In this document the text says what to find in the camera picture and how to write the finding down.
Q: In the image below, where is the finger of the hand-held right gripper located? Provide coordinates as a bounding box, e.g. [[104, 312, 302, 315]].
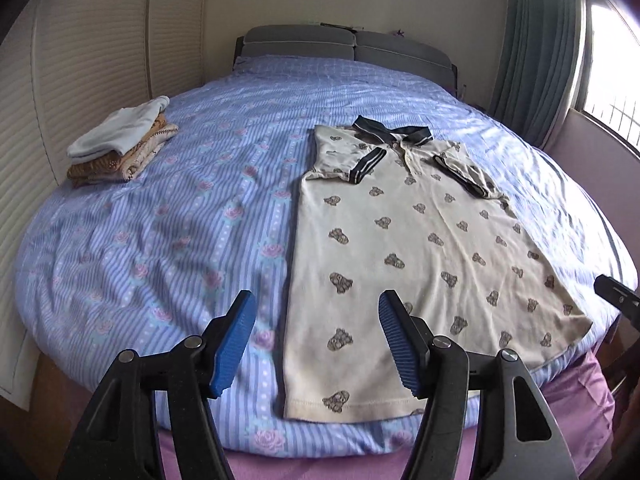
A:
[[594, 274, 640, 312]]

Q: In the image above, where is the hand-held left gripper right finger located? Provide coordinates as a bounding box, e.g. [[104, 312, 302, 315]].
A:
[[378, 289, 581, 480]]

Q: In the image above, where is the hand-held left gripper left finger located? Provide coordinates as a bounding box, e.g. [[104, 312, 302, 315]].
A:
[[62, 290, 257, 480]]

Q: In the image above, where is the beige bear print polo shirt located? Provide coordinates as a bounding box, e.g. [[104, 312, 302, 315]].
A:
[[282, 115, 593, 423]]

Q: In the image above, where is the purple bed sheet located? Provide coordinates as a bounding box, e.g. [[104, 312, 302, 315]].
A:
[[155, 347, 617, 480]]

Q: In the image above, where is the blue striped floral duvet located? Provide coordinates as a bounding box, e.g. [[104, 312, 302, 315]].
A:
[[14, 55, 638, 456]]

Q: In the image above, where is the cream patterned folded garment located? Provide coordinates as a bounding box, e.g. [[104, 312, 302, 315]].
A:
[[117, 115, 180, 182]]

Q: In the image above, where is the barred window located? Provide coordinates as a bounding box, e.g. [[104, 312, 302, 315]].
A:
[[580, 0, 640, 158]]

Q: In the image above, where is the brown folded garment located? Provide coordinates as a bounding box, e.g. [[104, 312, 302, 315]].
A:
[[67, 152, 132, 188]]

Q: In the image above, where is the white folded garment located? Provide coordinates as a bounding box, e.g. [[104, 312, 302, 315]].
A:
[[66, 96, 171, 158]]

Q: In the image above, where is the grey-green curtain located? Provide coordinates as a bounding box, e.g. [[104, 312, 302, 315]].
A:
[[487, 0, 590, 123]]

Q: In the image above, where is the grey headboard cushion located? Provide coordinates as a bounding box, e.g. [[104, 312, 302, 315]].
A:
[[234, 25, 358, 63], [354, 30, 458, 88]]

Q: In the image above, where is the wide louvered wardrobe door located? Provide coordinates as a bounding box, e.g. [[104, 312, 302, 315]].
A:
[[0, 0, 156, 346]]

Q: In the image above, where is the narrow louvered wardrobe door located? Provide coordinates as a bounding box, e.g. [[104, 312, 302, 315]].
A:
[[147, 0, 213, 106]]

